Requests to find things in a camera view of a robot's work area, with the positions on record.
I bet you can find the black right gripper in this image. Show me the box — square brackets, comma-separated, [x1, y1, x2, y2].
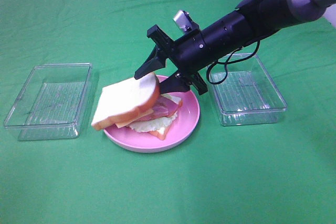
[134, 10, 257, 95]

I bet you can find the bacon strip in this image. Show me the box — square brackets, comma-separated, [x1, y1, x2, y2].
[161, 94, 182, 117]
[137, 97, 169, 121]

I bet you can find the green lettuce leaf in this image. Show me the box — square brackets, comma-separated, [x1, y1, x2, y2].
[125, 92, 179, 133]

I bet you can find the bread slice with crust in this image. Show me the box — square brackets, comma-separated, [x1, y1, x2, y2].
[91, 72, 160, 131]

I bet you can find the yellow cheese slice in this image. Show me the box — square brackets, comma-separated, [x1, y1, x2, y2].
[115, 109, 154, 128]

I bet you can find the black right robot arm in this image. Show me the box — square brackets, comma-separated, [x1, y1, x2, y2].
[134, 0, 335, 94]

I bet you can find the pink plate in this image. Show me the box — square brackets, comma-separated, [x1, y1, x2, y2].
[104, 90, 200, 153]

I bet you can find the clear right plastic tray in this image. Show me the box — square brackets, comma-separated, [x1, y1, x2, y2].
[208, 53, 287, 126]

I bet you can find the clear plastic tray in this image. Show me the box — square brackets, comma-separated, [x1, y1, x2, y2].
[208, 53, 287, 126]
[3, 63, 92, 141]

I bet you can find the clear left plastic tray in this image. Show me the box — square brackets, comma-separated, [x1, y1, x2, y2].
[3, 63, 92, 141]

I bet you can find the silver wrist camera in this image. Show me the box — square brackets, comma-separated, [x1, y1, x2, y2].
[173, 10, 199, 34]

